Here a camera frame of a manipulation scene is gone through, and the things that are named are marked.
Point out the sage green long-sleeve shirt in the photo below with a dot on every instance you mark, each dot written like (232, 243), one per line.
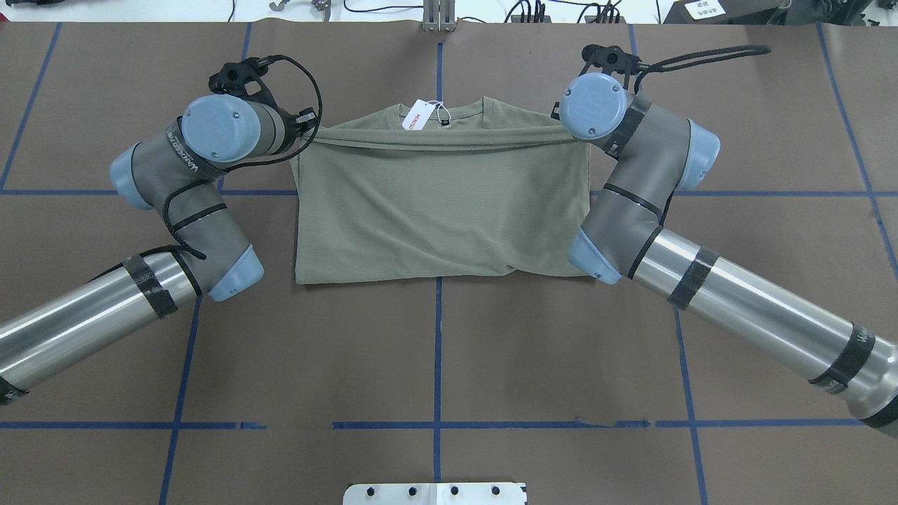
(499, 190)

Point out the white pedestal base plate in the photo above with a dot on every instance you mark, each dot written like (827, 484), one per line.
(437, 493)

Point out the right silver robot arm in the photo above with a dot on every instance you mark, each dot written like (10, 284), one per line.
(657, 153)

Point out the white paper clothing tag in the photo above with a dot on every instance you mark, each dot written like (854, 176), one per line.
(420, 113)

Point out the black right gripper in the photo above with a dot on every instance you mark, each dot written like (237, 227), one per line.
(555, 111)

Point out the aluminium frame post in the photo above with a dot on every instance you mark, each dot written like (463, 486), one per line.
(439, 16)

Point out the blue tape grid lines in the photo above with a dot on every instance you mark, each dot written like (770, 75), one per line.
(587, 393)

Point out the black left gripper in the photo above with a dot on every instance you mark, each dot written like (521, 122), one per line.
(292, 130)

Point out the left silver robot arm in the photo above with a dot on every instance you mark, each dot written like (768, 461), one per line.
(258, 111)

